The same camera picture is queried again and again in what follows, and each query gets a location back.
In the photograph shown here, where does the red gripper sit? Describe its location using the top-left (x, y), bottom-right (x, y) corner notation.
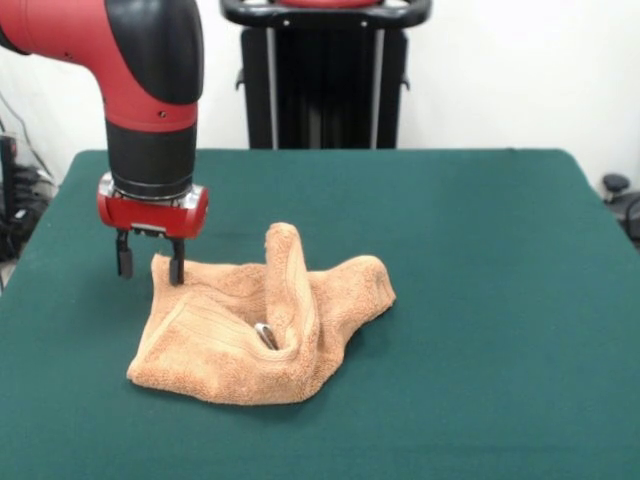
top-left (96, 172), bottom-right (211, 287)

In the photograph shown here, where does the tan terry towel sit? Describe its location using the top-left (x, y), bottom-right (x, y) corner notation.
top-left (126, 222), bottom-right (398, 404)

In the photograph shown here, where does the grey wall cable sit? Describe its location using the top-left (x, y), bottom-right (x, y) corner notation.
top-left (0, 92), bottom-right (54, 181)

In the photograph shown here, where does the red robot base ring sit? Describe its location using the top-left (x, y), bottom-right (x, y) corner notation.
top-left (273, 0), bottom-right (374, 8)

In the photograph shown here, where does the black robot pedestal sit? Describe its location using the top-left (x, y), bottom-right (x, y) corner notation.
top-left (219, 0), bottom-right (432, 150)

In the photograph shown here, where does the dark green table cloth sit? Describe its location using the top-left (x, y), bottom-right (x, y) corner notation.
top-left (0, 147), bottom-right (640, 480)

